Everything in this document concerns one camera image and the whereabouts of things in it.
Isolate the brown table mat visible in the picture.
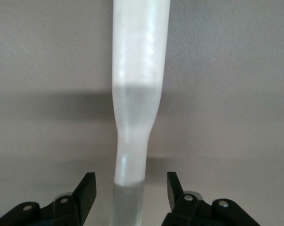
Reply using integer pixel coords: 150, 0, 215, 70
0, 0, 284, 226

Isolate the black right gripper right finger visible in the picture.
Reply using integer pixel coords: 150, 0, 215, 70
164, 172, 258, 226

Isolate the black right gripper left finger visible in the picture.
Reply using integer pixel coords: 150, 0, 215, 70
0, 172, 97, 226

